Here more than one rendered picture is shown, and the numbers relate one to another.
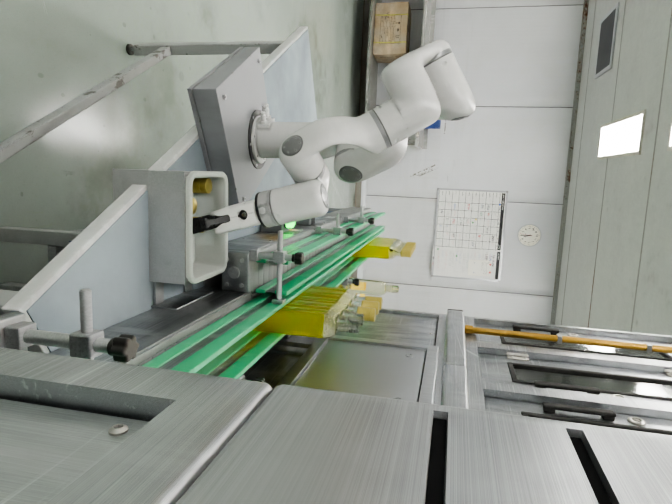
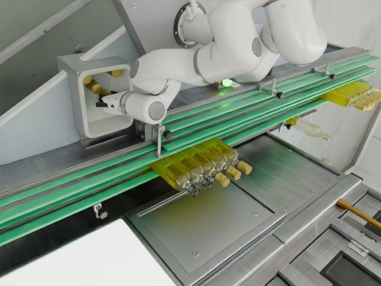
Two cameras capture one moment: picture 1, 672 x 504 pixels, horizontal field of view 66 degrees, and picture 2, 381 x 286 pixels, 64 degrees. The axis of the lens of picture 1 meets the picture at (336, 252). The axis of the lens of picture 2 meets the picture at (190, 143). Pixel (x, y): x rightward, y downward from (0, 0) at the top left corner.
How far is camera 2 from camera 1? 0.75 m
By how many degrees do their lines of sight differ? 40
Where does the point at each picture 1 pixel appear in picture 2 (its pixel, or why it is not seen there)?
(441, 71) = (277, 15)
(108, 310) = (37, 146)
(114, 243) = (37, 111)
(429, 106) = (237, 60)
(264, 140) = (186, 30)
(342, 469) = not seen: outside the picture
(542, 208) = not seen: outside the picture
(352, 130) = (172, 67)
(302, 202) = (137, 113)
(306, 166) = (143, 87)
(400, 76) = (214, 25)
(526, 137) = not seen: outside the picture
